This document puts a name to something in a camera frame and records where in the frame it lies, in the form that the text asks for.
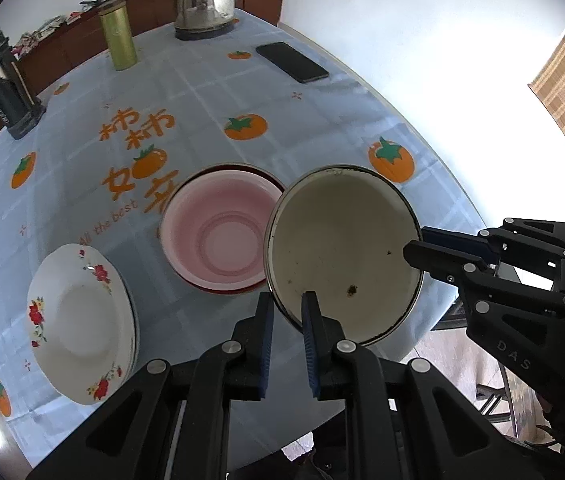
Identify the pink floral rim plate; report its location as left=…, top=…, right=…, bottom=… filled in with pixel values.
left=121, top=280, right=141, bottom=378

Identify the dark thermos jug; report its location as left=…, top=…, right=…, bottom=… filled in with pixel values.
left=0, top=25, right=46, bottom=140

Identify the black smartphone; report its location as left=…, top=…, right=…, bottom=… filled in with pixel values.
left=256, top=42, right=329, bottom=84

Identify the cream enamel plate dark rim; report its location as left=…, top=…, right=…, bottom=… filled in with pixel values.
left=264, top=165, right=424, bottom=347

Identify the green metal thermos cup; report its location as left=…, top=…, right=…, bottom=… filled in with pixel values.
left=98, top=0, right=138, bottom=72

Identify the white red flower plate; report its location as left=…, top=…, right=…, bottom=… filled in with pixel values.
left=26, top=243, right=133, bottom=406

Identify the pink plastic basin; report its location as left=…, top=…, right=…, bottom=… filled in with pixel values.
left=159, top=166, right=285, bottom=288

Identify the persimmon print tablecloth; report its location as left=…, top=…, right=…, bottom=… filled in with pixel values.
left=0, top=7, right=485, bottom=466

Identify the black kettle base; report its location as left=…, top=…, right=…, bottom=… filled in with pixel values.
left=175, top=19, right=240, bottom=41

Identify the dark metal chair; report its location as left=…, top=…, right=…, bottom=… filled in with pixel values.
left=432, top=265, right=518, bottom=428

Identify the brown wooden cabinet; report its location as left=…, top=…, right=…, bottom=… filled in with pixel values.
left=0, top=0, right=288, bottom=181

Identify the red plastic basin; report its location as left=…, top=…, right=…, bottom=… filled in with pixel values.
left=159, top=162, right=287, bottom=294

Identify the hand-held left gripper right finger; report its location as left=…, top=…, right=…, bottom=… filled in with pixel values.
left=301, top=291, right=543, bottom=480

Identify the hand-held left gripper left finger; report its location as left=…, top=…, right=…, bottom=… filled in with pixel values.
left=25, top=291, right=276, bottom=480

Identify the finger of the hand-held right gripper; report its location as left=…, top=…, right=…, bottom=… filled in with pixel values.
left=405, top=240, right=565, bottom=316
left=422, top=217, right=565, bottom=268

